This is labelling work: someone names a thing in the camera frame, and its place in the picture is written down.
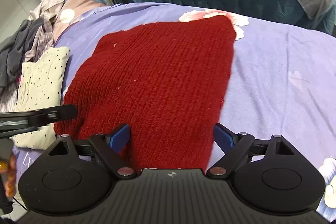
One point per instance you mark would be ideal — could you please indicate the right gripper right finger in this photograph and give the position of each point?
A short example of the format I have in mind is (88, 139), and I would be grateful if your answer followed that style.
(236, 148)

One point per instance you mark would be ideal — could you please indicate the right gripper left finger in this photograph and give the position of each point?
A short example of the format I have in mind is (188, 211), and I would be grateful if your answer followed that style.
(108, 146)

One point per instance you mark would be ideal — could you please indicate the red knit cardigan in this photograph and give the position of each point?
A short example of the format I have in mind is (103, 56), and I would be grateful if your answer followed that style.
(166, 80)

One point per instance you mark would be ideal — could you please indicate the pink striped clothes pile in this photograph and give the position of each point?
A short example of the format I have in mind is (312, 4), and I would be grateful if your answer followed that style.
(57, 15)

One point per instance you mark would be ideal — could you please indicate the person's left hand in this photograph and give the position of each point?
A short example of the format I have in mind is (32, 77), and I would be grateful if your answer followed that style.
(9, 168)

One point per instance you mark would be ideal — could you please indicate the cream polka dot garment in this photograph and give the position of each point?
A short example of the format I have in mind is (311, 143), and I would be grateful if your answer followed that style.
(41, 87)

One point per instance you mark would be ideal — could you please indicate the dark grey garment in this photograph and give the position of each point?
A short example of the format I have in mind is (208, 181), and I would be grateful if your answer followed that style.
(14, 47)

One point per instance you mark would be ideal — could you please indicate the purple floral bed sheet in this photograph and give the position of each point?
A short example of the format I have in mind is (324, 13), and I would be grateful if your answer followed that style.
(282, 86)

